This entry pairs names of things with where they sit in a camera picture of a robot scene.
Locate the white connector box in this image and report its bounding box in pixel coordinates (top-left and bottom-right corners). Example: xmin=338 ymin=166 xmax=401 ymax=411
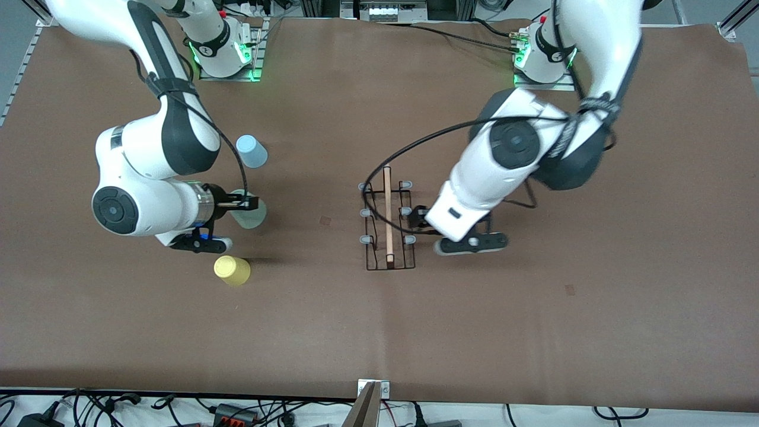
xmin=357 ymin=0 xmax=429 ymax=23

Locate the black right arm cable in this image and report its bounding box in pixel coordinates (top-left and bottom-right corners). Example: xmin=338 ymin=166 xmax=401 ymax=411
xmin=130 ymin=50 xmax=250 ymax=208

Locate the pale green plastic cup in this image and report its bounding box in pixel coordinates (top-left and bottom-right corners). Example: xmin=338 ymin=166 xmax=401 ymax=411
xmin=229 ymin=189 xmax=268 ymax=230

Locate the yellow plastic cup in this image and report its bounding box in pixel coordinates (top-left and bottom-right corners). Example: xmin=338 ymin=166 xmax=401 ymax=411
xmin=213 ymin=255 xmax=252 ymax=287

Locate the black looped floor cable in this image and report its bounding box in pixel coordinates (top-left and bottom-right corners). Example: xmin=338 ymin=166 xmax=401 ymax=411
xmin=593 ymin=406 xmax=650 ymax=422

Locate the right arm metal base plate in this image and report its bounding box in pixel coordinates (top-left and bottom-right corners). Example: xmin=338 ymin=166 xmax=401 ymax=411
xmin=198 ymin=17 xmax=266 ymax=82

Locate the short black cable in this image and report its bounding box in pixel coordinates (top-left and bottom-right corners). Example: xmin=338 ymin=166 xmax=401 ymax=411
xmin=468 ymin=17 xmax=519 ymax=39

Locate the black orange connector block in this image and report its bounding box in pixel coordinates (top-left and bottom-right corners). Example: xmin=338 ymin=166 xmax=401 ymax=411
xmin=212 ymin=403 xmax=260 ymax=426

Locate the aluminium side rail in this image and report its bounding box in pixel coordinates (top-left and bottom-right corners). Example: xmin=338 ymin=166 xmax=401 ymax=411
xmin=0 ymin=17 xmax=48 ymax=127

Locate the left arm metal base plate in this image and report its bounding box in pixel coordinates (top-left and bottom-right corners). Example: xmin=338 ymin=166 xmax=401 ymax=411
xmin=513 ymin=59 xmax=577 ymax=92

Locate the aluminium corner rail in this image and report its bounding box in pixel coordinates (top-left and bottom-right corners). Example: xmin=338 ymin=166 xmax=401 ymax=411
xmin=716 ymin=0 xmax=759 ymax=41

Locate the light blue plastic cup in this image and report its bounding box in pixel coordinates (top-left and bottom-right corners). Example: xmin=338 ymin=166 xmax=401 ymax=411
xmin=235 ymin=135 xmax=269 ymax=169

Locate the aluminium frame post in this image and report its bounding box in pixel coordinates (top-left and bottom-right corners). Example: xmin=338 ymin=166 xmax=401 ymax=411
xmin=299 ymin=0 xmax=342 ymax=18

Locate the black power adapter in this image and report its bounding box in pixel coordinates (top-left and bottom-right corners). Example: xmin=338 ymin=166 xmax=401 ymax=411
xmin=17 ymin=412 xmax=63 ymax=427

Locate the black wire cup holder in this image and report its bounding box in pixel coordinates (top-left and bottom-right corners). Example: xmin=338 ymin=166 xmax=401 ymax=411
xmin=358 ymin=165 xmax=416 ymax=272

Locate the brown table mat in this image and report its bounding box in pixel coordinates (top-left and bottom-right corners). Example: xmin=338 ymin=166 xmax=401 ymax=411
xmin=0 ymin=13 xmax=759 ymax=413

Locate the long black cable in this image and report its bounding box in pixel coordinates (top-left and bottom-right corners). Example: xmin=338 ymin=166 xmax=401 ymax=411
xmin=379 ymin=20 xmax=522 ymax=54

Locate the white power strip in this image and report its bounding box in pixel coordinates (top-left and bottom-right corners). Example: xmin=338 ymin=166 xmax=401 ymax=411
xmin=237 ymin=0 xmax=275 ymax=18

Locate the grey slanted pole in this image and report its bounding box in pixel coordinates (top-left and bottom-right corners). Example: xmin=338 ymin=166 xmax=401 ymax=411
xmin=342 ymin=381 xmax=381 ymax=427

